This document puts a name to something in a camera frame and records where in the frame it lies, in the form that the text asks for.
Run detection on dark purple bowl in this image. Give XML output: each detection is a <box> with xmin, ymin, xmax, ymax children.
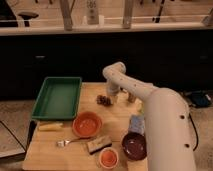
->
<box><xmin>122</xmin><ymin>132</ymin><xmax>147</xmax><ymax>161</ymax></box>

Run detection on dark grape bunch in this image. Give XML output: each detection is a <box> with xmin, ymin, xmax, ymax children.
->
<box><xmin>96</xmin><ymin>95</ymin><xmax>112</xmax><ymax>106</ymax></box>

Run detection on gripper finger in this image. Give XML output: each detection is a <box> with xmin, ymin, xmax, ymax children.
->
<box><xmin>111</xmin><ymin>95</ymin><xmax>118</xmax><ymax>103</ymax></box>

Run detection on blue cloth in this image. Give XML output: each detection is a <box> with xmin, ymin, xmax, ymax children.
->
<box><xmin>128</xmin><ymin>115</ymin><xmax>145</xmax><ymax>134</ymax></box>

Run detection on green plastic tray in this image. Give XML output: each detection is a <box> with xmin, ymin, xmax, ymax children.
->
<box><xmin>32</xmin><ymin>77</ymin><xmax>82</xmax><ymax>121</ymax></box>

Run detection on black cable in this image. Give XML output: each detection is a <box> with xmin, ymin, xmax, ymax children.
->
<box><xmin>188</xmin><ymin>113</ymin><xmax>200</xmax><ymax>152</ymax></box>

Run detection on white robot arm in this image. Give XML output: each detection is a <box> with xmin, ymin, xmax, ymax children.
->
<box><xmin>102</xmin><ymin>62</ymin><xmax>196</xmax><ymax>171</ymax></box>

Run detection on blue object on floor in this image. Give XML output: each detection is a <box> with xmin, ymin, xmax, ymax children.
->
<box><xmin>190</xmin><ymin>92</ymin><xmax>212</xmax><ymax>108</ymax></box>

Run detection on silver fork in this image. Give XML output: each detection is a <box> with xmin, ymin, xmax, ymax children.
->
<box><xmin>56</xmin><ymin>138</ymin><xmax>89</xmax><ymax>147</ymax></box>

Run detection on small orange cup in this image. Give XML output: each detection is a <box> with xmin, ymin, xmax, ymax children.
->
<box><xmin>99</xmin><ymin>147</ymin><xmax>119</xmax><ymax>169</ymax></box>

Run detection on wooden board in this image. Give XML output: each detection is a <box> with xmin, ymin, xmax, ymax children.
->
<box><xmin>22</xmin><ymin>83</ymin><xmax>148</xmax><ymax>171</ymax></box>

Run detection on black office chair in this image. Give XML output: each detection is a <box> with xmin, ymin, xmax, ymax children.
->
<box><xmin>19</xmin><ymin>12</ymin><xmax>38</xmax><ymax>27</ymax></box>

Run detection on yellow black sponge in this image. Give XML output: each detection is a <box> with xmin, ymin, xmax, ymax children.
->
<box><xmin>87</xmin><ymin>135</ymin><xmax>112</xmax><ymax>155</ymax></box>

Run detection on red bowl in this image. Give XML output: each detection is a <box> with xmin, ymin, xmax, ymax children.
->
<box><xmin>72</xmin><ymin>111</ymin><xmax>102</xmax><ymax>138</ymax></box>

